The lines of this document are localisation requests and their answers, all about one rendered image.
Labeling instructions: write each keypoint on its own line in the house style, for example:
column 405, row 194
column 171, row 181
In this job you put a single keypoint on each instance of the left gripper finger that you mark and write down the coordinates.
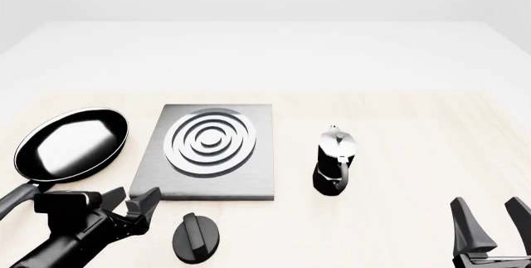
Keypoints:
column 114, row 196
column 143, row 202

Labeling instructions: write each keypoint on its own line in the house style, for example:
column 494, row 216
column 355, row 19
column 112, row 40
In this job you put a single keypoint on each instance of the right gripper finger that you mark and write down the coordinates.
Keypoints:
column 471, row 227
column 523, row 218

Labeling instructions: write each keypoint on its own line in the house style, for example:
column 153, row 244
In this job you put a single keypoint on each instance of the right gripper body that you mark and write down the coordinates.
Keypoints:
column 489, row 261

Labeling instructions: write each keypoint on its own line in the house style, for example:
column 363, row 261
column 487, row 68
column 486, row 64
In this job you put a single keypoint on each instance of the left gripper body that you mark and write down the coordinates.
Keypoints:
column 124, row 229

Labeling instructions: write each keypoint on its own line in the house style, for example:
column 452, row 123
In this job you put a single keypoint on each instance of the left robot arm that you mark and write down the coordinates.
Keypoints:
column 58, row 243

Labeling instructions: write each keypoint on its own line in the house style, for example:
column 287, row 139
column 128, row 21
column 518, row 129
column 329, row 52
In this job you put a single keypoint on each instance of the round black stove knob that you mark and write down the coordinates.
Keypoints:
column 195, row 237

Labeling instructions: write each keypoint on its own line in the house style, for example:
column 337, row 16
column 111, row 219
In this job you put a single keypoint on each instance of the grey stove plate with rings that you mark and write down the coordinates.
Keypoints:
column 257, row 156

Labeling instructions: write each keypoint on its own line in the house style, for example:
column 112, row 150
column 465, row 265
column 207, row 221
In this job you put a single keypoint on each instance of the black frying pan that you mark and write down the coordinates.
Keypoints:
column 89, row 118

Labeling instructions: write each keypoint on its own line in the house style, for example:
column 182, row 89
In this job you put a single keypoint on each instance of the black and silver moka pot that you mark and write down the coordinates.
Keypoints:
column 327, row 168

